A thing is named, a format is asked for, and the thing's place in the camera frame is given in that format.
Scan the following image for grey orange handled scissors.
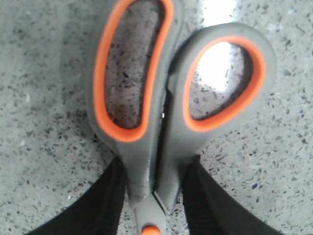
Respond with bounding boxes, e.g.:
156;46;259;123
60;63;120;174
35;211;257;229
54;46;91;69
86;0;276;235

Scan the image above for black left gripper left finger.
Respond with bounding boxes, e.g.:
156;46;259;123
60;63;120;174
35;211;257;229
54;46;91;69
29;157;126;235

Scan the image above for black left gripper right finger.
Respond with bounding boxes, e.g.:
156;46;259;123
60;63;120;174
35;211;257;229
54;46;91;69
182;156;280;235

